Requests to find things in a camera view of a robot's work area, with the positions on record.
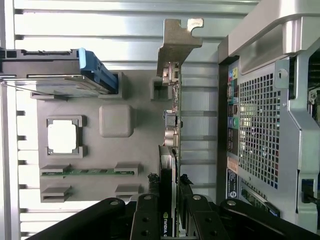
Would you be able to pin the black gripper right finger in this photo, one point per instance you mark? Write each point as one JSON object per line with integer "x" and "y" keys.
{"x": 205, "y": 222}

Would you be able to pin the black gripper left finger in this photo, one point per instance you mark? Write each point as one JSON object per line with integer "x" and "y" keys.
{"x": 145, "y": 220}

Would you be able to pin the grey printed parts rack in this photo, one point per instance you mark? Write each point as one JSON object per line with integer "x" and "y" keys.
{"x": 112, "y": 155}

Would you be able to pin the green RAM stick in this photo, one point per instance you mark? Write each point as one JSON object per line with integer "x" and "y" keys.
{"x": 87, "y": 172}

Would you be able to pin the silver CPU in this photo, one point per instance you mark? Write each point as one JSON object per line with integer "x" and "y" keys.
{"x": 62, "y": 136}

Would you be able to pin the open dark PC case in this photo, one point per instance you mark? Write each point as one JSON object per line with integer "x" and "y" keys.
{"x": 295, "y": 100}

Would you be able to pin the hard disk with blue bracket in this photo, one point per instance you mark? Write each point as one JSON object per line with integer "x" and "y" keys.
{"x": 50, "y": 65}

